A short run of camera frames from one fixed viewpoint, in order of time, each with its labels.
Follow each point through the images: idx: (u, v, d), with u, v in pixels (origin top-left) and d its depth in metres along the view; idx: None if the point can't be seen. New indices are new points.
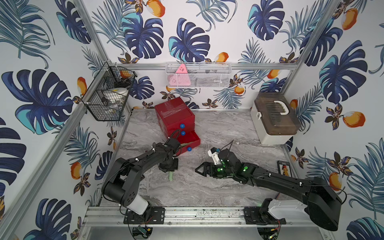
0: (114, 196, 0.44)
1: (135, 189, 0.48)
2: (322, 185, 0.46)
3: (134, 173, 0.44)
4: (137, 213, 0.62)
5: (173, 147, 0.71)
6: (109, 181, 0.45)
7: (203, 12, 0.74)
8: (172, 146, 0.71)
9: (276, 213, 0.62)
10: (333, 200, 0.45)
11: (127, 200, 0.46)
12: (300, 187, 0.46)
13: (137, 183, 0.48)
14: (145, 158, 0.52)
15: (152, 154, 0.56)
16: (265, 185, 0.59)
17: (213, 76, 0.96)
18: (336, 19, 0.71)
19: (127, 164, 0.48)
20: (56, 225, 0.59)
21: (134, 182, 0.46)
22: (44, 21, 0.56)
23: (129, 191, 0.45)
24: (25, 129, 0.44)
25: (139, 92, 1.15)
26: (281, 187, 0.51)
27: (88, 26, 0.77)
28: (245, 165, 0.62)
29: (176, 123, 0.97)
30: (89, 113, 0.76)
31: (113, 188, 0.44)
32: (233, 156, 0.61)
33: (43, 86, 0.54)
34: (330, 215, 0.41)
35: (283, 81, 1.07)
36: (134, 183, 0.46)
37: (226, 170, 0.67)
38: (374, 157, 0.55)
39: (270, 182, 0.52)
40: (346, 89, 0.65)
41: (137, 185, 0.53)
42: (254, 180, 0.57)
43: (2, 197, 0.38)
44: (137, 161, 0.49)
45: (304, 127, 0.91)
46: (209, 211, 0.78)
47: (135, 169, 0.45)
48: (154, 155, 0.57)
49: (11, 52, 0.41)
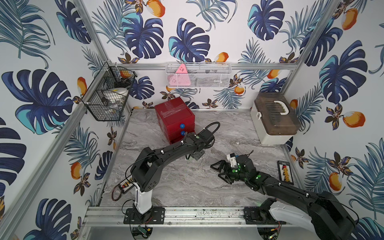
0: (139, 181, 0.48)
1: (156, 180, 0.51)
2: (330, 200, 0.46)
3: (156, 167, 0.46)
4: (138, 211, 0.62)
5: (205, 139, 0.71)
6: (136, 166, 0.50)
7: (203, 12, 0.74)
8: (205, 139, 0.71)
9: (276, 214, 0.62)
10: (342, 218, 0.43)
11: (149, 186, 0.50)
12: (306, 198, 0.47)
13: (158, 175, 0.50)
14: (172, 151, 0.52)
15: (181, 147, 0.56)
16: (273, 194, 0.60)
17: (213, 76, 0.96)
18: (336, 20, 0.71)
19: (152, 155, 0.51)
20: (56, 225, 0.59)
21: (156, 174, 0.48)
22: (44, 21, 0.56)
23: (151, 180, 0.48)
24: (25, 129, 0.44)
25: (139, 92, 1.15)
26: (287, 196, 0.52)
27: (88, 26, 0.77)
28: (259, 173, 0.66)
29: (177, 122, 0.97)
30: (89, 113, 0.76)
31: (138, 175, 0.49)
32: (250, 163, 0.65)
33: (43, 86, 0.54)
34: (336, 231, 0.40)
35: (283, 81, 1.07)
36: (155, 175, 0.49)
37: (240, 173, 0.71)
38: (374, 157, 0.55)
39: (280, 192, 0.55)
40: (346, 89, 0.65)
41: (159, 175, 0.50)
42: (264, 188, 0.60)
43: (2, 197, 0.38)
44: (162, 154, 0.50)
45: (304, 127, 0.91)
46: (209, 211, 0.78)
47: (157, 162, 0.46)
48: (183, 147, 0.56)
49: (11, 52, 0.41)
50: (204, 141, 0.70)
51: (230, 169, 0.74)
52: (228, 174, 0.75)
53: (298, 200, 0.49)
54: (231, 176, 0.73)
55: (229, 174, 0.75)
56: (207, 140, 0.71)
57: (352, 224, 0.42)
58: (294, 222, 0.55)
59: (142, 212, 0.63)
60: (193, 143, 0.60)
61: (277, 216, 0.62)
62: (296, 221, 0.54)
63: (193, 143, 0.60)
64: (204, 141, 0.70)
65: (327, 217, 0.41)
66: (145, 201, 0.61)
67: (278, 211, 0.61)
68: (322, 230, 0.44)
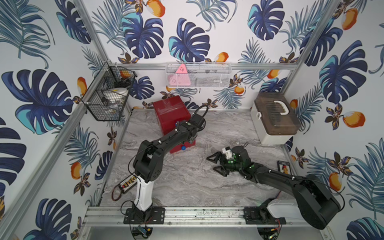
0: (143, 173, 0.52)
1: (160, 168, 0.55)
2: (314, 181, 0.48)
3: (158, 155, 0.49)
4: (139, 207, 0.63)
5: (197, 124, 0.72)
6: (137, 159, 0.53)
7: (203, 12, 0.74)
8: (196, 123, 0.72)
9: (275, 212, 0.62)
10: (327, 200, 0.44)
11: (153, 175, 0.53)
12: (292, 181, 0.49)
13: (161, 163, 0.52)
14: (169, 140, 0.56)
15: (178, 134, 0.60)
16: (264, 182, 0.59)
17: (213, 76, 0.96)
18: (336, 19, 0.71)
19: (150, 147, 0.54)
20: (56, 225, 0.59)
21: (159, 161, 0.52)
22: (44, 21, 0.56)
23: (155, 169, 0.52)
24: (25, 129, 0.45)
25: (139, 92, 1.15)
26: (275, 181, 0.55)
27: (88, 26, 0.77)
28: (252, 164, 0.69)
29: (168, 120, 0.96)
30: (89, 113, 0.76)
31: (141, 166, 0.52)
32: (245, 153, 0.68)
33: (43, 86, 0.54)
34: (317, 210, 0.42)
35: (283, 81, 1.07)
36: (158, 163, 0.52)
37: (236, 164, 0.73)
38: (374, 157, 0.55)
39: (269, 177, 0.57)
40: (346, 89, 0.65)
41: (161, 163, 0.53)
42: (256, 176, 0.63)
43: (2, 197, 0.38)
44: (160, 144, 0.53)
45: (304, 127, 0.91)
46: (209, 211, 0.78)
47: (158, 152, 0.49)
48: (178, 135, 0.61)
49: (11, 52, 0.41)
50: (196, 126, 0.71)
51: (226, 160, 0.77)
52: (224, 165, 0.77)
53: (284, 183, 0.51)
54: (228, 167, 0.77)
55: (226, 166, 0.77)
56: (198, 123, 0.75)
57: (336, 207, 0.43)
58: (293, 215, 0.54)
59: (143, 209, 0.64)
60: (186, 129, 0.64)
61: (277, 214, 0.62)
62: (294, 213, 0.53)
63: (186, 129, 0.64)
64: (196, 125, 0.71)
65: (310, 198, 0.43)
66: (147, 197, 0.63)
67: (275, 207, 0.61)
68: (305, 211, 0.45)
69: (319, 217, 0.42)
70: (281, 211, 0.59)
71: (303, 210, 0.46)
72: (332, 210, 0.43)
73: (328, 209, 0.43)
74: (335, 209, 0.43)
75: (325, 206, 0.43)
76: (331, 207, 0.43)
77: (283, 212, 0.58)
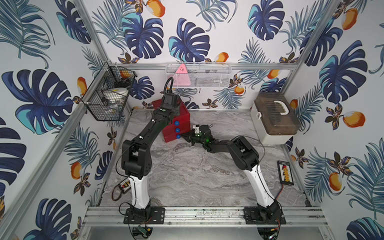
0: (135, 171, 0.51)
1: (149, 161, 0.56)
2: (241, 139, 0.67)
3: (144, 151, 0.49)
4: (139, 205, 0.63)
5: (172, 108, 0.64)
6: (125, 160, 0.53)
7: (203, 12, 0.74)
8: (170, 105, 0.71)
9: (260, 200, 0.67)
10: (250, 151, 0.65)
11: (146, 169, 0.54)
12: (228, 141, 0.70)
13: (149, 156, 0.54)
14: (150, 133, 0.55)
15: (158, 123, 0.60)
16: (216, 150, 0.82)
17: (213, 76, 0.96)
18: (336, 20, 0.71)
19: (133, 144, 0.54)
20: (56, 225, 0.59)
21: (146, 156, 0.52)
22: (44, 21, 0.56)
23: (146, 163, 0.53)
24: (25, 129, 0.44)
25: (139, 92, 1.15)
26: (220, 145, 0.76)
27: (88, 26, 0.77)
28: (207, 137, 0.87)
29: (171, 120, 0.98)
30: (89, 113, 0.76)
31: (131, 166, 0.52)
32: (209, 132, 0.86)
33: (43, 86, 0.54)
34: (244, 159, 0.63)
35: (283, 81, 1.07)
36: (146, 157, 0.52)
37: (200, 138, 0.92)
38: (374, 157, 0.55)
39: (217, 144, 0.79)
40: (346, 89, 0.65)
41: (149, 156, 0.54)
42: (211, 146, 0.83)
43: (2, 197, 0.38)
44: (141, 139, 0.52)
45: (304, 127, 0.91)
46: (209, 211, 0.78)
47: (142, 148, 0.49)
48: (157, 125, 0.60)
49: (11, 52, 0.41)
50: (171, 109, 0.70)
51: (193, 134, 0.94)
52: (191, 138, 0.95)
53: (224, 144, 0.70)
54: (194, 140, 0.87)
55: (193, 138, 0.94)
56: (174, 104, 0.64)
57: (255, 154, 0.65)
58: (263, 184, 0.65)
59: (143, 207, 0.65)
60: (163, 116, 0.63)
61: (265, 200, 0.65)
62: (258, 180, 0.65)
63: (163, 116, 0.63)
64: (171, 109, 0.69)
65: (236, 149, 0.64)
66: (144, 194, 0.64)
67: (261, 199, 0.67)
68: (236, 159, 0.65)
69: (243, 162, 0.62)
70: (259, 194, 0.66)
71: (235, 158, 0.65)
72: (253, 157, 0.64)
73: (249, 155, 0.64)
74: (255, 155, 0.65)
75: (247, 154, 0.64)
76: (251, 154, 0.64)
77: (257, 191, 0.66)
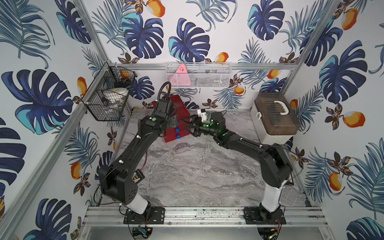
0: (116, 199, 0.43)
1: (134, 187, 0.48)
2: (277, 149, 0.52)
3: (123, 180, 0.41)
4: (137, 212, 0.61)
5: (164, 116, 0.58)
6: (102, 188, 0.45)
7: (203, 12, 0.74)
8: (163, 113, 0.60)
9: (268, 204, 0.64)
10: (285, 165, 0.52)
11: (129, 198, 0.46)
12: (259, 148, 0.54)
13: (131, 183, 0.45)
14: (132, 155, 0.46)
15: (143, 141, 0.49)
16: (234, 148, 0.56)
17: (213, 76, 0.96)
18: (336, 20, 0.71)
19: (112, 171, 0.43)
20: (56, 225, 0.59)
21: (127, 184, 0.43)
22: (44, 21, 0.56)
23: (128, 193, 0.45)
24: (25, 129, 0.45)
25: (139, 92, 1.15)
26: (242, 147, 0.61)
27: (88, 26, 0.77)
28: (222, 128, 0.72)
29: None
30: (89, 113, 0.76)
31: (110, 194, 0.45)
32: (223, 121, 0.68)
33: (43, 86, 0.54)
34: (277, 173, 0.50)
35: (283, 81, 1.06)
36: (128, 185, 0.44)
37: (210, 129, 0.75)
38: (374, 157, 0.55)
39: (239, 145, 0.62)
40: (346, 89, 0.65)
41: (133, 182, 0.46)
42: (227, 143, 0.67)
43: (2, 197, 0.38)
44: (121, 164, 0.43)
45: (304, 127, 0.91)
46: (209, 211, 0.78)
47: (121, 176, 0.41)
48: (142, 142, 0.49)
49: (11, 52, 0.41)
50: (164, 117, 0.57)
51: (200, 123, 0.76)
52: (197, 128, 0.76)
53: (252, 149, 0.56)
54: (201, 131, 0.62)
55: (199, 129, 0.77)
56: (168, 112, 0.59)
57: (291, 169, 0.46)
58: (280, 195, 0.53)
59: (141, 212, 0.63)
60: (151, 129, 0.52)
61: (273, 208, 0.63)
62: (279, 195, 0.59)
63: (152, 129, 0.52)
64: (163, 118, 0.56)
65: (272, 162, 0.50)
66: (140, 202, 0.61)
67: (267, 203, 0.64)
68: (265, 173, 0.53)
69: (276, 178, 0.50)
70: (271, 202, 0.62)
71: (264, 171, 0.53)
72: (287, 172, 0.52)
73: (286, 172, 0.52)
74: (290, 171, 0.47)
75: (283, 169, 0.52)
76: (287, 168, 0.52)
77: (270, 199, 0.61)
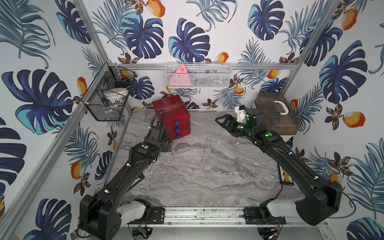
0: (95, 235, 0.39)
1: (117, 221, 0.43)
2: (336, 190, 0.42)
3: (107, 212, 0.38)
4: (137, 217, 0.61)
5: (156, 145, 0.58)
6: (83, 222, 0.40)
7: (203, 12, 0.74)
8: (155, 141, 0.59)
9: (274, 210, 0.62)
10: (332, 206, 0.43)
11: (110, 234, 0.42)
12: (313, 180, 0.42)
13: (115, 217, 0.42)
14: (120, 185, 0.43)
15: (132, 170, 0.48)
16: (271, 155, 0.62)
17: (213, 76, 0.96)
18: (336, 20, 0.71)
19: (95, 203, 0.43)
20: (56, 225, 0.59)
21: (110, 216, 0.40)
22: (44, 21, 0.56)
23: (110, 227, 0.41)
24: (25, 129, 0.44)
25: (139, 92, 1.15)
26: (284, 162, 0.50)
27: (88, 26, 0.77)
28: (269, 131, 0.56)
29: (171, 119, 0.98)
30: (89, 113, 0.76)
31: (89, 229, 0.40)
32: (260, 118, 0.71)
33: (43, 86, 0.54)
34: (322, 213, 0.41)
35: (283, 81, 1.07)
36: (110, 219, 0.40)
37: (245, 129, 0.63)
38: (374, 157, 0.55)
39: (279, 155, 0.51)
40: (346, 89, 0.65)
41: (117, 216, 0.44)
42: (266, 146, 0.54)
43: (2, 197, 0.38)
44: (107, 194, 0.41)
45: (304, 128, 0.91)
46: (209, 211, 0.78)
47: (105, 208, 0.38)
48: (132, 170, 0.48)
49: (11, 51, 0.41)
50: (156, 146, 0.57)
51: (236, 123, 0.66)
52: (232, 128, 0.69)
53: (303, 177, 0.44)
54: (236, 132, 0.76)
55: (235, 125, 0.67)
56: (160, 139, 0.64)
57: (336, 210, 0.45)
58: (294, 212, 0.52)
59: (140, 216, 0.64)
60: (142, 157, 0.51)
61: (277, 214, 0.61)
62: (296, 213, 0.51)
63: (143, 157, 0.51)
64: (156, 146, 0.57)
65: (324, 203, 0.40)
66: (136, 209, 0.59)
67: (274, 205, 0.62)
68: (309, 207, 0.43)
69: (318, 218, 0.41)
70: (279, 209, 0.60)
71: (309, 203, 0.43)
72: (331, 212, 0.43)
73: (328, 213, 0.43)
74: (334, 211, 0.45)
75: (329, 209, 0.43)
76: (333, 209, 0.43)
77: (283, 211, 0.58)
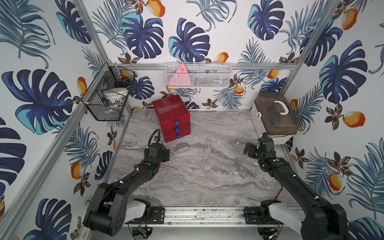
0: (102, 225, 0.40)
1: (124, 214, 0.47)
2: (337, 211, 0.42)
3: (122, 196, 0.42)
4: (137, 216, 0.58)
5: (156, 161, 0.69)
6: (92, 210, 0.41)
7: (203, 12, 0.74)
8: (154, 158, 0.68)
9: (275, 213, 0.62)
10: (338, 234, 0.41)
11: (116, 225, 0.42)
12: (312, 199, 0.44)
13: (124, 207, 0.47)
14: (132, 180, 0.51)
15: (140, 173, 0.56)
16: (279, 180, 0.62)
17: (213, 76, 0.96)
18: (336, 20, 0.71)
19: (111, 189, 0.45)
20: (56, 225, 0.59)
21: (122, 203, 0.43)
22: (44, 21, 0.56)
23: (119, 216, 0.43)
24: (25, 129, 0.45)
25: (139, 92, 1.15)
26: (290, 185, 0.52)
27: (88, 26, 0.77)
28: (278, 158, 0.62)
29: (171, 119, 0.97)
30: (89, 113, 0.76)
31: (97, 219, 0.41)
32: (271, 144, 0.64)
33: (43, 86, 0.54)
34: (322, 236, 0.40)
35: (283, 81, 1.06)
36: (122, 206, 0.43)
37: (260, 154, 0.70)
38: (374, 157, 0.55)
39: (286, 179, 0.54)
40: (346, 89, 0.65)
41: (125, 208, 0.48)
42: (275, 171, 0.58)
43: (2, 197, 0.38)
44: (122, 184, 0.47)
45: (304, 127, 0.91)
46: (209, 211, 0.78)
47: (121, 192, 0.43)
48: (140, 174, 0.56)
49: (11, 51, 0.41)
50: (156, 162, 0.69)
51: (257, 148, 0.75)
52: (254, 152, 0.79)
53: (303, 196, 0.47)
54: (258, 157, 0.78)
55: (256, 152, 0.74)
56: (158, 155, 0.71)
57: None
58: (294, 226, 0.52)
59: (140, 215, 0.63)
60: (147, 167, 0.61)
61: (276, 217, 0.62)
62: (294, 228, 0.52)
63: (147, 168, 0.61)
64: (156, 164, 0.68)
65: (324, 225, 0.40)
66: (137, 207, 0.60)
67: (276, 208, 0.62)
68: (310, 229, 0.42)
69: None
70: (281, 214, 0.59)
71: (309, 224, 0.43)
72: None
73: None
74: None
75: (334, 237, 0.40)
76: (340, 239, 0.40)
77: (282, 217, 0.58)
